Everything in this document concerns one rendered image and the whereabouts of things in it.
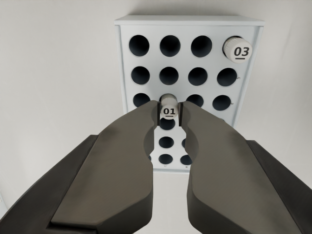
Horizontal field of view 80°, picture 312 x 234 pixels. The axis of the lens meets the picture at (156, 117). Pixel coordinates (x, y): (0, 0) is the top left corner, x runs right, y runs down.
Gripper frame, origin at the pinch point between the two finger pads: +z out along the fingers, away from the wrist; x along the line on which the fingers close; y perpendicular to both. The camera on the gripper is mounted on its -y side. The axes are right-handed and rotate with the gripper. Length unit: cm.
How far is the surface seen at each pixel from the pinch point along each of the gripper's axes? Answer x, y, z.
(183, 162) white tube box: 1.5, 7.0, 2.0
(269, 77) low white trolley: 8.3, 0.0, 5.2
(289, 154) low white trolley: 13.0, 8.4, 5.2
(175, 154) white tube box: 0.7, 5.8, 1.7
